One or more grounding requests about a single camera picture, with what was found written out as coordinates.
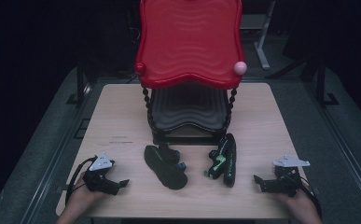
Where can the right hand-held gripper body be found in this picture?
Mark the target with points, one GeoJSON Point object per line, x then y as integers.
{"type": "Point", "coordinates": [285, 185]}

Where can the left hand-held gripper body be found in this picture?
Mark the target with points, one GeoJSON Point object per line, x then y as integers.
{"type": "Point", "coordinates": [102, 183]}

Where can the black sandal with green tag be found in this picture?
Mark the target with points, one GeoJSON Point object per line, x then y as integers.
{"type": "Point", "coordinates": [228, 161]}
{"type": "Point", "coordinates": [165, 171]}

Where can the red and black shoe rack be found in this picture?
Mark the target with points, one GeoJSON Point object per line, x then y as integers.
{"type": "Point", "coordinates": [189, 46]}

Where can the person's right hand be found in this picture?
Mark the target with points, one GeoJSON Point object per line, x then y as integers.
{"type": "Point", "coordinates": [302, 203]}

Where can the person's left hand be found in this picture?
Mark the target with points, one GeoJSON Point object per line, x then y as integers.
{"type": "Point", "coordinates": [81, 199]}

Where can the black metal stand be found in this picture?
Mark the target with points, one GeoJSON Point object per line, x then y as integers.
{"type": "Point", "coordinates": [321, 87]}
{"type": "Point", "coordinates": [80, 84]}

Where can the black floor bracket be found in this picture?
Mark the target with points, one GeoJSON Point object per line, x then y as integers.
{"type": "Point", "coordinates": [82, 128]}

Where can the white metal desk frame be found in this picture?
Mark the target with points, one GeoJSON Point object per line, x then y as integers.
{"type": "Point", "coordinates": [262, 46]}

